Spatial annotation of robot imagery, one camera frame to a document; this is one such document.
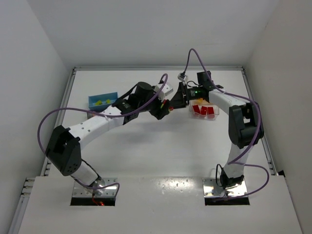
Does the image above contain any red lego brick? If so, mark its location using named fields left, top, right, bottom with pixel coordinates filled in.
left=207, top=106, right=215, bottom=115
left=192, top=105, right=200, bottom=114

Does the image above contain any red half round lego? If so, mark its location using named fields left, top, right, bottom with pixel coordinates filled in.
left=200, top=106, right=207, bottom=116

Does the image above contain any green red orange lego stack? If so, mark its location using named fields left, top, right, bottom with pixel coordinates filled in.
left=160, top=99, right=174, bottom=112

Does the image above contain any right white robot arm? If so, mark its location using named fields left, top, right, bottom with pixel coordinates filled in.
left=170, top=71, right=264, bottom=189

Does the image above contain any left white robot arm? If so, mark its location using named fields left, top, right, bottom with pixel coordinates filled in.
left=45, top=82, right=173, bottom=188

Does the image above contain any clear plastic bin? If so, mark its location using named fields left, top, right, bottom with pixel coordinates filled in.
left=189, top=104, right=219, bottom=121

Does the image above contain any blue plastic bin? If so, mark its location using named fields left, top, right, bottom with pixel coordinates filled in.
left=88, top=92, right=118, bottom=112

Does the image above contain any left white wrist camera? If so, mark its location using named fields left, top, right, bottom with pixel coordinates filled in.
left=154, top=83, right=173, bottom=101

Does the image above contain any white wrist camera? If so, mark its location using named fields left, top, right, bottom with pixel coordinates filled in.
left=154, top=83, right=173, bottom=101
left=177, top=72, right=188, bottom=83

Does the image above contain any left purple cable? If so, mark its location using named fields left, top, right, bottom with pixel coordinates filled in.
left=38, top=73, right=170, bottom=195

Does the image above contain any purple cable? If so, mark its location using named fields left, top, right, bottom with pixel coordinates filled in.
left=38, top=73, right=170, bottom=195
left=180, top=48, right=270, bottom=202

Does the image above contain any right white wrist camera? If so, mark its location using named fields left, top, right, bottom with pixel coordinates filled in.
left=177, top=72, right=188, bottom=83

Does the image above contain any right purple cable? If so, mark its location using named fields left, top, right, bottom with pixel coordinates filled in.
left=180, top=48, right=270, bottom=202

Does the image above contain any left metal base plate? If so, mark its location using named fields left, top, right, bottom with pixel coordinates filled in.
left=72, top=177, right=120, bottom=198

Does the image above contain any metal base plate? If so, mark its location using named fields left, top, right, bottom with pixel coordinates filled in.
left=202, top=177, right=248, bottom=198
left=72, top=177, right=120, bottom=198

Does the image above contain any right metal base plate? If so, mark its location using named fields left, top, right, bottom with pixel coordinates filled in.
left=202, top=177, right=248, bottom=198

